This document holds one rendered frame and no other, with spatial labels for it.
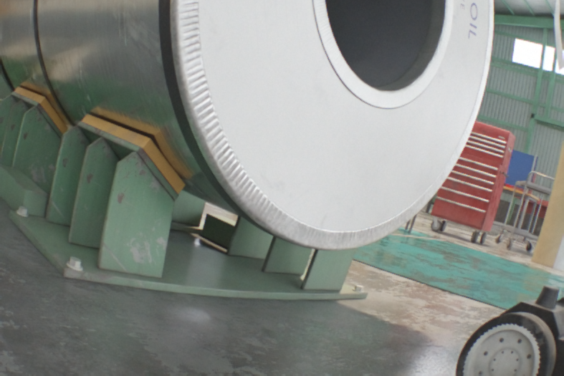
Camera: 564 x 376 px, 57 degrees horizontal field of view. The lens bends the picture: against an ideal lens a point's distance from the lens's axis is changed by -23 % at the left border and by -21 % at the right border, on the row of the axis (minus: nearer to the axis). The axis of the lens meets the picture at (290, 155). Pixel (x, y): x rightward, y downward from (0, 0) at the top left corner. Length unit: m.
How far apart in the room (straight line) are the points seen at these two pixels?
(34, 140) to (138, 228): 0.62
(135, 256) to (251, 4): 0.54
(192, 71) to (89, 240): 0.52
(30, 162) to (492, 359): 1.34
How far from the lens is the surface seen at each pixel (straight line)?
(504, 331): 1.02
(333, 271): 1.71
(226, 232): 2.06
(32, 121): 1.71
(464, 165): 6.39
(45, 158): 1.76
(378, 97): 1.34
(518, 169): 10.40
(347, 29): 1.71
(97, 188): 1.31
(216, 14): 0.99
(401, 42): 1.60
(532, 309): 1.05
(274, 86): 1.10
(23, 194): 1.44
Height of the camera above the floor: 0.35
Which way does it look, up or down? level
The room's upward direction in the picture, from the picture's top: 17 degrees clockwise
